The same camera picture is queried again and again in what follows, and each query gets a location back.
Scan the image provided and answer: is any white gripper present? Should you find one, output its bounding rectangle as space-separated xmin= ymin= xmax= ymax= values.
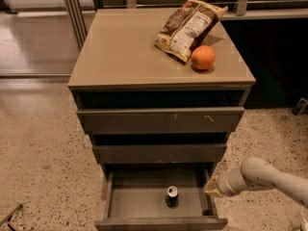
xmin=203 ymin=168 xmax=246 ymax=197

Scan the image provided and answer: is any blue pepsi can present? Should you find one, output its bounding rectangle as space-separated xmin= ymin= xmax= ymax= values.
xmin=166 ymin=186 xmax=178 ymax=208

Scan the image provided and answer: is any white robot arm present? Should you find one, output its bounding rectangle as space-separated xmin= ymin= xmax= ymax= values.
xmin=204 ymin=156 xmax=308 ymax=208

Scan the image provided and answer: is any grey top drawer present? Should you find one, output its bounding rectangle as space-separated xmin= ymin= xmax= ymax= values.
xmin=77 ymin=107 xmax=244 ymax=135

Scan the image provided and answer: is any grey open bottom drawer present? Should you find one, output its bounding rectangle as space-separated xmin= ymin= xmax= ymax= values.
xmin=95 ymin=167 xmax=227 ymax=231

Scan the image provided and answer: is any grey drawer cabinet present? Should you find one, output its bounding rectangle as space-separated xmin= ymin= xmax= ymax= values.
xmin=68 ymin=9 xmax=255 ymax=172

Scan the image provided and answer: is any grey middle drawer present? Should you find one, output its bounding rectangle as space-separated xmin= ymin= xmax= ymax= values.
xmin=92 ymin=143 xmax=226 ymax=164

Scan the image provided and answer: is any small grey floor device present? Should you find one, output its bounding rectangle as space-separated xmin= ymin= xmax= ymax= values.
xmin=292 ymin=97 xmax=308 ymax=116

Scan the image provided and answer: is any orange fruit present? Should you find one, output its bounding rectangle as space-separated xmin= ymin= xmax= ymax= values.
xmin=192 ymin=45 xmax=216 ymax=70

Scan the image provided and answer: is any brown chip bag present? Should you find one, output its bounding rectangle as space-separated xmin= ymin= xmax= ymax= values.
xmin=155 ymin=0 xmax=228 ymax=63

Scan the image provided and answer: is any dark metal bar on floor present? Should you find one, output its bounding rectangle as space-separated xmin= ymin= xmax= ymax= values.
xmin=0 ymin=204 xmax=23 ymax=231

